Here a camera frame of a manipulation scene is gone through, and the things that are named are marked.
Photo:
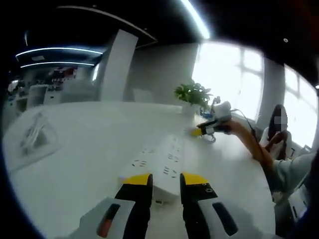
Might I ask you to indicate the white desk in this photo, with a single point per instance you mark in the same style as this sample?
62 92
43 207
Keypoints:
87 161

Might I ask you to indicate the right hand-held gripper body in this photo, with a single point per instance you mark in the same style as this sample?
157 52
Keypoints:
223 110

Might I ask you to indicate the white power strip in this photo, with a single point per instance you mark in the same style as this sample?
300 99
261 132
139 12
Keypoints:
162 154

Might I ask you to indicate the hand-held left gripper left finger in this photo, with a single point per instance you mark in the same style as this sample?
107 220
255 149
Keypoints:
134 199

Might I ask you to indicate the potted green plant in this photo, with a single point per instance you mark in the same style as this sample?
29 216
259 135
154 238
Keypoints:
192 93

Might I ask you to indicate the ceiling light strip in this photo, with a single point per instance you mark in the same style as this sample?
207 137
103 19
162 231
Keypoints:
197 20

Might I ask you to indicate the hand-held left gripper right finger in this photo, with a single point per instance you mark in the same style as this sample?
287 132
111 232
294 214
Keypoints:
197 199

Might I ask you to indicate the person's light shirt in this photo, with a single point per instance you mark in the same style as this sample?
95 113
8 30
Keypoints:
291 169

